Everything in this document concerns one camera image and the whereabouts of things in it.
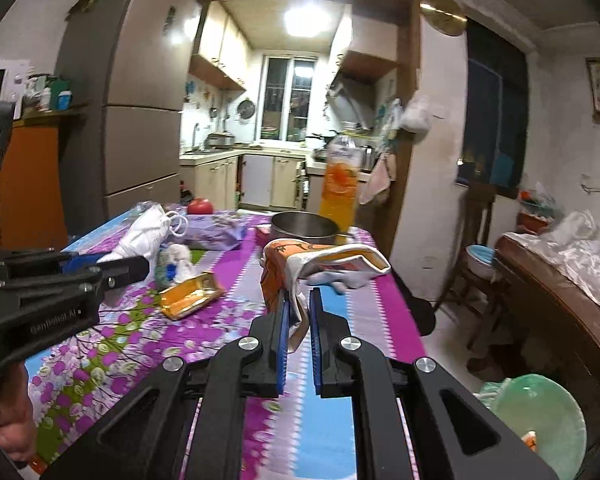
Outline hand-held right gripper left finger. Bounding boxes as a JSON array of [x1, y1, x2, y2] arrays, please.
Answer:
[[40, 287, 292, 480]]

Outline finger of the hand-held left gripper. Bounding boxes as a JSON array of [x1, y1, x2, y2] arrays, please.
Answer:
[[2, 255, 152, 312], [0, 249, 102, 276]]

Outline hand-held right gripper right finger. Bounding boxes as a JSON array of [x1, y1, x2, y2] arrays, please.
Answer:
[[307, 286, 561, 480]]

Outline white plastic bag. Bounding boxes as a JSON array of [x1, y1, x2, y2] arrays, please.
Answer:
[[99, 204, 189, 267], [399, 95, 431, 134]]

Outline orange white printed snack bag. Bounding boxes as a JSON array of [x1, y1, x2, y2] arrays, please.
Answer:
[[259, 237, 392, 356]]

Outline green plastic bin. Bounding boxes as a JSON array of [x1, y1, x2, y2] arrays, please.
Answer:
[[480, 372, 589, 480]]

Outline person's left hand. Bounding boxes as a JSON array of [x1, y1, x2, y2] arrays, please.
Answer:
[[0, 360, 38, 463]]

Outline white blue crumpled wrapper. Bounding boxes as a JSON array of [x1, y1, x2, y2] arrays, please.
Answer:
[[154, 241, 197, 288]]

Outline orange yellow snack wrapper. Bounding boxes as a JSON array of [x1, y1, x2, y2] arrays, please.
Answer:
[[157, 272, 226, 321]]

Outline orange cabinet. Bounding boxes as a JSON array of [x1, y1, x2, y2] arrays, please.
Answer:
[[0, 110, 82, 252]]

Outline purple tissue pack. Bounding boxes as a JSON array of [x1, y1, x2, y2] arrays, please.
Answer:
[[184, 212, 249, 251]]

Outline metal pot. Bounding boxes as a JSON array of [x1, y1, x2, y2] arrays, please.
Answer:
[[270, 211, 340, 251]]

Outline cream lower kitchen cabinets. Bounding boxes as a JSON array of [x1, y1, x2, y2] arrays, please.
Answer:
[[180, 152, 309, 209]]

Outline cream kitchen cabinets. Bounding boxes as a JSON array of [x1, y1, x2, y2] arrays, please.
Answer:
[[189, 2, 254, 92], [180, 152, 309, 209]]

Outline orange juice bottle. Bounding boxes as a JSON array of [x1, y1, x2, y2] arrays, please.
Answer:
[[319, 132, 360, 234]]

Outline pink hanging towel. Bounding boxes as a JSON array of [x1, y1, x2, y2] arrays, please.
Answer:
[[358, 152, 397, 206]]

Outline silver refrigerator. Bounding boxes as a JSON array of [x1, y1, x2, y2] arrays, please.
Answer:
[[55, 0, 204, 221]]

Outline blue basin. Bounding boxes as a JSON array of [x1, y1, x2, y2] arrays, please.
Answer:
[[466, 244, 497, 279]]

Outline white lace cloth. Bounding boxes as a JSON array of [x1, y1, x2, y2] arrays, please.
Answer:
[[0, 55, 32, 97]]

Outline wooden chair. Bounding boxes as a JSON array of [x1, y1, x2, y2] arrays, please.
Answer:
[[437, 182, 507, 322]]

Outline brown wooden bed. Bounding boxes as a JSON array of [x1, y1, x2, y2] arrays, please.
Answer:
[[495, 232, 600, 376]]

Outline kitchen window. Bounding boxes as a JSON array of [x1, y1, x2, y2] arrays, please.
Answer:
[[260, 55, 317, 142]]

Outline cream upper kitchen cabinets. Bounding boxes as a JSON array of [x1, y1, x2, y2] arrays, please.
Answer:
[[189, 2, 254, 92]]

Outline steel range hood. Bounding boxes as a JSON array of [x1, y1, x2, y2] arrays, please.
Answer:
[[327, 80, 376, 131]]

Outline hanging white plastic bag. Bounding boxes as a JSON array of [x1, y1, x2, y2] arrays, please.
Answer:
[[399, 95, 431, 134]]

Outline red plastic basket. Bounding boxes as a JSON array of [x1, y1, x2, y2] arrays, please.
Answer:
[[517, 185, 557, 234]]

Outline white bed sheet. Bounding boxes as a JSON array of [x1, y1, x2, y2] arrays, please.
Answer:
[[505, 210, 600, 322]]

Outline brown upper kitchen cabinet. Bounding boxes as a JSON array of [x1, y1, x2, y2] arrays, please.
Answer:
[[327, 5, 399, 81]]

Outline dark room window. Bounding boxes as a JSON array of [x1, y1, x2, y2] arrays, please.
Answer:
[[456, 19, 536, 199]]

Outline square ceiling light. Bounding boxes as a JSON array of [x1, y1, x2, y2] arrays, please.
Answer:
[[284, 7, 324, 36]]

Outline gold wall clock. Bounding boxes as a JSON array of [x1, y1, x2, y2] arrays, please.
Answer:
[[420, 0, 469, 37]]

